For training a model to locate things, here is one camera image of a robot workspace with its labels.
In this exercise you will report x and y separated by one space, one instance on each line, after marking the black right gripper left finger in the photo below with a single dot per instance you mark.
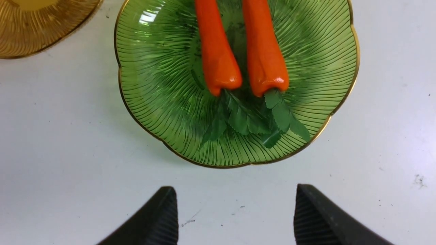
155 223

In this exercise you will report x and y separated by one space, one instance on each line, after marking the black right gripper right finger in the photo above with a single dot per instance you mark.
319 221

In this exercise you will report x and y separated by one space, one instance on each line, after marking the orange carrot with leaves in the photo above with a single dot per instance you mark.
268 74

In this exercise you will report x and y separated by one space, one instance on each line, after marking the green ribbed glass plate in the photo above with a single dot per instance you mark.
161 82

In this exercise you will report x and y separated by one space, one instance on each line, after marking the amber ribbed glass plate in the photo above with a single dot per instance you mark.
28 27

